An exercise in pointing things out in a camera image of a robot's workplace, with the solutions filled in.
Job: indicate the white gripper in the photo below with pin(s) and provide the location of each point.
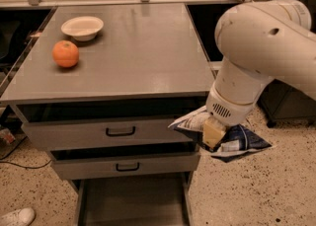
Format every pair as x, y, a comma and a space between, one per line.
229, 111

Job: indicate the blue chip bag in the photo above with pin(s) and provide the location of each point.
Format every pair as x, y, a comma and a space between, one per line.
237, 142

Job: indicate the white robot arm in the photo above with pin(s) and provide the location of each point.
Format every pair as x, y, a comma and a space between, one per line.
260, 42

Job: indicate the middle drawer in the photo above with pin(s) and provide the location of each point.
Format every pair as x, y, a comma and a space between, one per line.
80, 164

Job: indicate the drawer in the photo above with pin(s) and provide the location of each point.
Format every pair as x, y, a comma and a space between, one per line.
80, 164
81, 125
148, 200

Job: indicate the top drawer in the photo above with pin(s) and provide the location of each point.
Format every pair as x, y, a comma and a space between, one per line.
81, 125

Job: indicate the bottom drawer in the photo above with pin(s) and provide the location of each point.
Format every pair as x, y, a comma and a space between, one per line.
148, 200

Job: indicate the grey drawer cabinet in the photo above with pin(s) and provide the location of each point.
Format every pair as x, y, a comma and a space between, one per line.
142, 52

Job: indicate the white bowl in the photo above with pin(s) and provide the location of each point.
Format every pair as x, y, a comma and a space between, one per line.
82, 28

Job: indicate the orange fruit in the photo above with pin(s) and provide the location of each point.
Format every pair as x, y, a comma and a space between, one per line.
65, 54

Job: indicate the white shoe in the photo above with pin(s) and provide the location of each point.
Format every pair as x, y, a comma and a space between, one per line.
19, 217

